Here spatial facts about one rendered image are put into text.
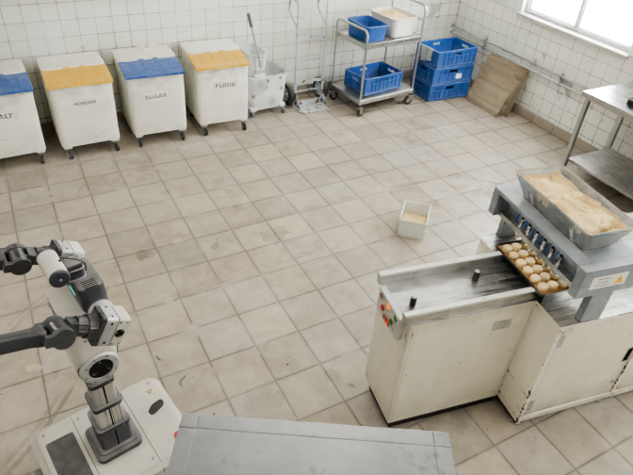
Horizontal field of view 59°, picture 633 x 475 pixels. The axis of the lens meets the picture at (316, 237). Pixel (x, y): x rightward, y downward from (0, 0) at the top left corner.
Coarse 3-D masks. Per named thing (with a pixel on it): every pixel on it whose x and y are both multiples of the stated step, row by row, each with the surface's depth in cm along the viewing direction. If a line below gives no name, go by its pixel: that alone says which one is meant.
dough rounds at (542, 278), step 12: (504, 252) 297; (516, 252) 297; (528, 252) 295; (516, 264) 288; (528, 264) 289; (540, 264) 290; (528, 276) 282; (540, 276) 280; (552, 276) 281; (540, 288) 273; (552, 288) 275; (564, 288) 276
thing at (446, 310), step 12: (528, 288) 275; (468, 300) 265; (480, 300) 266; (492, 300) 267; (504, 300) 271; (516, 300) 274; (408, 312) 256; (420, 312) 257; (432, 312) 258; (444, 312) 261; (456, 312) 264; (468, 312) 267; (408, 324) 258
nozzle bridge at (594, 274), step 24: (504, 192) 291; (504, 216) 298; (528, 216) 275; (528, 240) 282; (552, 240) 260; (552, 264) 268; (576, 264) 247; (600, 264) 248; (624, 264) 249; (576, 288) 250; (600, 288) 254; (624, 288) 260; (576, 312) 267; (600, 312) 266
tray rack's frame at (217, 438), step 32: (224, 416) 101; (192, 448) 96; (224, 448) 96; (256, 448) 96; (288, 448) 97; (320, 448) 97; (352, 448) 97; (384, 448) 98; (416, 448) 98; (448, 448) 99
